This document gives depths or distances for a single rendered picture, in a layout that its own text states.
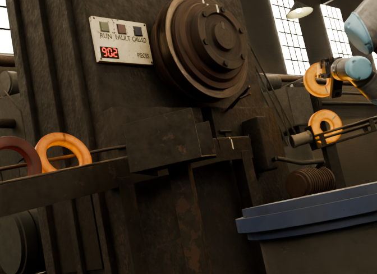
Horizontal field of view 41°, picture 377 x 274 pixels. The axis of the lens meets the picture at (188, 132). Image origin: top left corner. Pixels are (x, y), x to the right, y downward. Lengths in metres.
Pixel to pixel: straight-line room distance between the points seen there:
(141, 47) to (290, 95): 8.09
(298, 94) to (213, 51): 8.26
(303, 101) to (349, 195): 9.55
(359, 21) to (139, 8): 1.01
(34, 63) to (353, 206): 1.83
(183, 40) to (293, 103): 8.12
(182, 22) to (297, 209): 1.41
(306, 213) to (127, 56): 1.39
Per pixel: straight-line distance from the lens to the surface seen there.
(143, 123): 1.39
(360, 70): 1.99
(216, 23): 2.08
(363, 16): 1.50
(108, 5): 2.08
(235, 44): 2.13
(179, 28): 2.02
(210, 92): 2.03
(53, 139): 1.64
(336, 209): 0.72
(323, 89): 2.29
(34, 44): 2.35
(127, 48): 2.01
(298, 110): 10.08
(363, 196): 0.72
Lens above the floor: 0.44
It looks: 9 degrees up
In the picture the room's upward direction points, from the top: 12 degrees counter-clockwise
